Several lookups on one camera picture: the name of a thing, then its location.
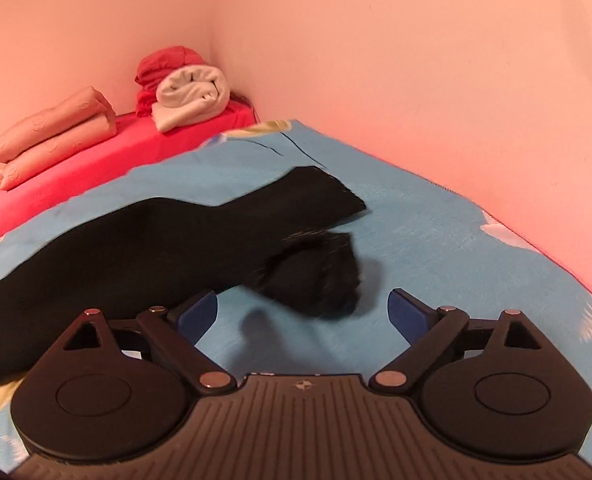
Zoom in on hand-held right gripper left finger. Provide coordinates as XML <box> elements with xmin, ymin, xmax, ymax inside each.
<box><xmin>62</xmin><ymin>289</ymin><xmax>239</xmax><ymax>395</ymax></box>

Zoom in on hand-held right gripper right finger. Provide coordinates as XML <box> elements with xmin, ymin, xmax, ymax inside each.
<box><xmin>369</xmin><ymin>287</ymin><xmax>532</xmax><ymax>394</ymax></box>

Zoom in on black pants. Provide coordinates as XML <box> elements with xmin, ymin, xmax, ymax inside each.
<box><xmin>0</xmin><ymin>165</ymin><xmax>367</xmax><ymax>391</ymax></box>

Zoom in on blue floral blanket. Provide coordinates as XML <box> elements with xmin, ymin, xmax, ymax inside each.
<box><xmin>0</xmin><ymin>119</ymin><xmax>592</xmax><ymax>461</ymax></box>

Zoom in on red bed sheet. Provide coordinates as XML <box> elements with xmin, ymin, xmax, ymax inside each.
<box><xmin>0</xmin><ymin>100</ymin><xmax>259</xmax><ymax>252</ymax></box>

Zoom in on cream folded blanket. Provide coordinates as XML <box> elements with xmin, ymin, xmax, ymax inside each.
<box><xmin>151</xmin><ymin>63</ymin><xmax>232</xmax><ymax>134</ymax></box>

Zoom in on red folded blanket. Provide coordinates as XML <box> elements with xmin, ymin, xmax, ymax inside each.
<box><xmin>134</xmin><ymin>45</ymin><xmax>211</xmax><ymax>117</ymax></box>

